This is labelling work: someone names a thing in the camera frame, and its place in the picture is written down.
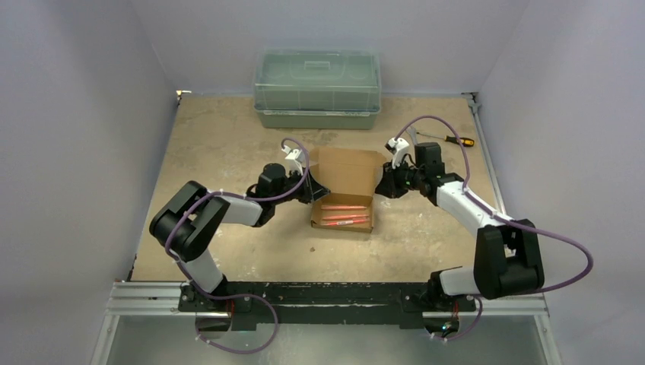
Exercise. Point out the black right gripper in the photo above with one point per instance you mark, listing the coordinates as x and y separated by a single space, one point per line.
392 182

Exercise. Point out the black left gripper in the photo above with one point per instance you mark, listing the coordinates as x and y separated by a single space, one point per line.
312 190

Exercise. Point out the brown cardboard box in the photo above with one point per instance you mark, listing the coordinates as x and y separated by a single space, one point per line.
352 176

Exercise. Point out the red pen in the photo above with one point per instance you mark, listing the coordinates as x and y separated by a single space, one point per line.
342 217
345 222
343 208

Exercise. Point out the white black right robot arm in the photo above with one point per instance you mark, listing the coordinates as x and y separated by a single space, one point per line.
507 255

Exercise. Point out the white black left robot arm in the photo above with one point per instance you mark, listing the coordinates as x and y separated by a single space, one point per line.
186 225

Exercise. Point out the silver open-end wrench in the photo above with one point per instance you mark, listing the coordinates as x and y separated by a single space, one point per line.
412 133

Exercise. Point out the green clear-lid plastic toolbox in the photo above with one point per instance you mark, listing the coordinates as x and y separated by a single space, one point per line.
317 89

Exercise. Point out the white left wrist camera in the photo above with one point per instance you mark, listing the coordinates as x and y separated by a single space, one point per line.
295 159

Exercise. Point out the black yellow handled screwdriver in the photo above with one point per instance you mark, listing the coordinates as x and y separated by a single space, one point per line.
466 142

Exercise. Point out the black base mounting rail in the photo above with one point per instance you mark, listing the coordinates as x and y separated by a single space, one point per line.
263 312

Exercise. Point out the aluminium frame extrusion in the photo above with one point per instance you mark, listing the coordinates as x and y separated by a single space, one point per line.
145 298

